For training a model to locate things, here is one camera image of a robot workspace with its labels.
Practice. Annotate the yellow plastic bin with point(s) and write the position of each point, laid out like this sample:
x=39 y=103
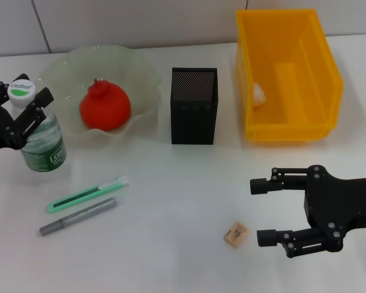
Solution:
x=292 y=91

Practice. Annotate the green glass fruit plate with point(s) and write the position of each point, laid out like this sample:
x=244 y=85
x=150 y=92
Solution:
x=58 y=79

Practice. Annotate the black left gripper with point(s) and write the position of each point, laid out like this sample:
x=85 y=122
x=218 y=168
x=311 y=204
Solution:
x=0 y=128

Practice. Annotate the clear green-label water bottle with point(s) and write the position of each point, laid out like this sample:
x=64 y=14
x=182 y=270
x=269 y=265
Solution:
x=42 y=143

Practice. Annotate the silver marker pen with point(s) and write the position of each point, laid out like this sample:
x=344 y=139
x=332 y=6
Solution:
x=79 y=216

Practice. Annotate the red pomegranate toy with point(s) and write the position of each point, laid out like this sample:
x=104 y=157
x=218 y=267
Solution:
x=106 y=110

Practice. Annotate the green utility knife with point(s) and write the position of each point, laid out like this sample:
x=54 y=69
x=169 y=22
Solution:
x=79 y=195

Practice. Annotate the white paper ball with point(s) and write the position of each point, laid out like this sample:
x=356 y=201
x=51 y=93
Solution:
x=258 y=96

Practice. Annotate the black mesh pen holder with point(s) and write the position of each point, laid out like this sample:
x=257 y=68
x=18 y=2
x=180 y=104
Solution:
x=193 y=122

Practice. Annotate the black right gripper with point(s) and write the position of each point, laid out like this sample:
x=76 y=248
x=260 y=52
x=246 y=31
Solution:
x=338 y=204

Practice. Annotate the small beige eraser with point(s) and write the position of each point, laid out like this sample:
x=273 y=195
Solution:
x=236 y=234

